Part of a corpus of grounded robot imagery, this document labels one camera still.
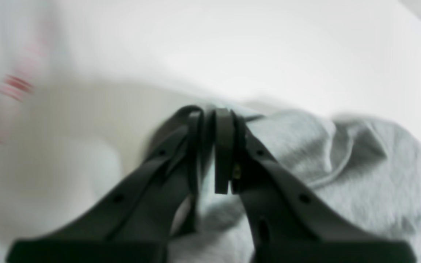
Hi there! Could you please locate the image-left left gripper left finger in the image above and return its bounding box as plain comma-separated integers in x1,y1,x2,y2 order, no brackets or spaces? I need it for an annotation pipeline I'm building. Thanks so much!
6,105,215,263

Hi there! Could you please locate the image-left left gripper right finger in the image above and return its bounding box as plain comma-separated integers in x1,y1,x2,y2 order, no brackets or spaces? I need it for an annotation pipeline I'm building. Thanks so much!
214,108,417,263

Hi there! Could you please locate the grey t-shirt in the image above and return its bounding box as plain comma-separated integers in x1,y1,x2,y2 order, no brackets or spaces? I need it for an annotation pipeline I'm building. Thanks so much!
168,109,421,263

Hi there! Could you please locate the red tape rectangle marking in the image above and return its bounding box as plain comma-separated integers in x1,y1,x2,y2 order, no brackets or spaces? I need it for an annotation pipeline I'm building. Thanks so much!
0,37,53,143

